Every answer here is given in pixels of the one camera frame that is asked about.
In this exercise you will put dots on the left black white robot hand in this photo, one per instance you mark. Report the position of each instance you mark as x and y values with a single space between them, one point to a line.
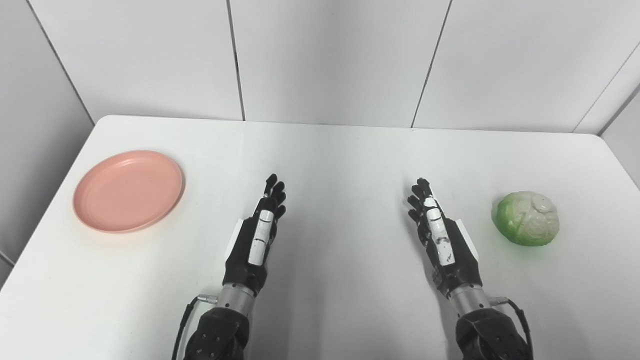
255 240

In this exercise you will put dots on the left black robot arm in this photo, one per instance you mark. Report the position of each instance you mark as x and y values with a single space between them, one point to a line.
222 320

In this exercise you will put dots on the pink round plate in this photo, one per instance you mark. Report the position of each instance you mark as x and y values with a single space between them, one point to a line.
128 191

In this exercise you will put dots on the green white cabbage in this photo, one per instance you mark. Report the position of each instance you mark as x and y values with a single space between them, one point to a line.
526 219

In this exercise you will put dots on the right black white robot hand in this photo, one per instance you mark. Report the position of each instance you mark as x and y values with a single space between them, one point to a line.
442 240

